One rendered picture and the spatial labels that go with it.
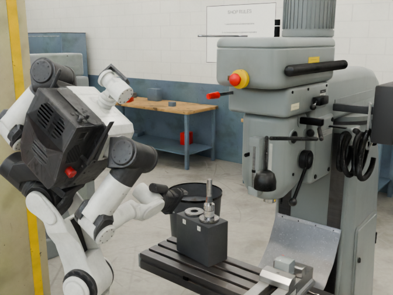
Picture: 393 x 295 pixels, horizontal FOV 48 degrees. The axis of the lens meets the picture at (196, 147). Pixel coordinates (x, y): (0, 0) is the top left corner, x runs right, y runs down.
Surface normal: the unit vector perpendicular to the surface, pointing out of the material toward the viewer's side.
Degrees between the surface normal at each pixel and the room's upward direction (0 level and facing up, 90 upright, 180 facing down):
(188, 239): 90
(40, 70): 74
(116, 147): 67
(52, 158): 97
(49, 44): 90
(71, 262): 90
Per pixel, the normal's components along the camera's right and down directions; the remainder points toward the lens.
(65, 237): -0.25, 0.62
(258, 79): -0.62, 0.18
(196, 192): -0.11, 0.18
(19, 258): 0.78, 0.15
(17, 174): -0.35, 0.22
